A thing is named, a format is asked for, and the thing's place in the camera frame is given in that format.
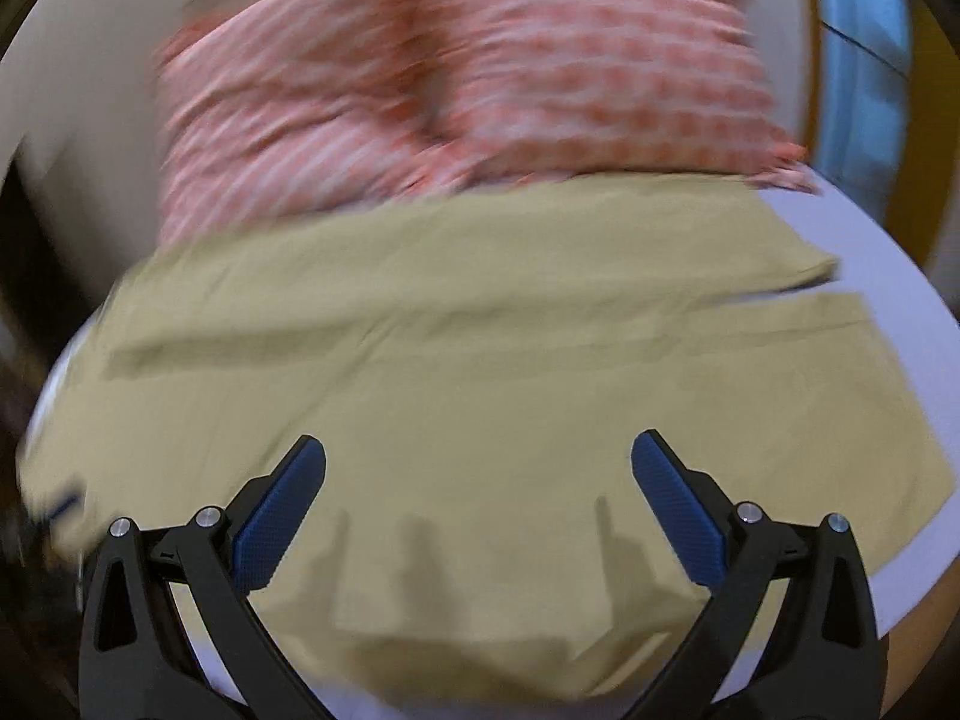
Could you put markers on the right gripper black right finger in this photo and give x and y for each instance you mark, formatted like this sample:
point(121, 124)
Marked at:
point(824, 657)

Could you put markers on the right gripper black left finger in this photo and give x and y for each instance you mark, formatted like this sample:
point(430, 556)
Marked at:
point(136, 660)

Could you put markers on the khaki pants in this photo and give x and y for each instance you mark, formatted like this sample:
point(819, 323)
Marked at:
point(480, 419)

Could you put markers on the white bed sheet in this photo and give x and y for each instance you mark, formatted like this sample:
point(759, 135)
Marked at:
point(862, 359)

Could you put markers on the orange striped pillow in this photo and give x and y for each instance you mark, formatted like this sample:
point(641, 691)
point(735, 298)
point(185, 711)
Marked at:
point(291, 107)

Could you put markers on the blue glass window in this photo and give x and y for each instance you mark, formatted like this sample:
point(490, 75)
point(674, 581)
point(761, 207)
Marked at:
point(866, 63)

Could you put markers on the orange polka dot pillow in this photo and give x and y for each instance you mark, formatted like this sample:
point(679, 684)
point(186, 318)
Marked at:
point(524, 87)

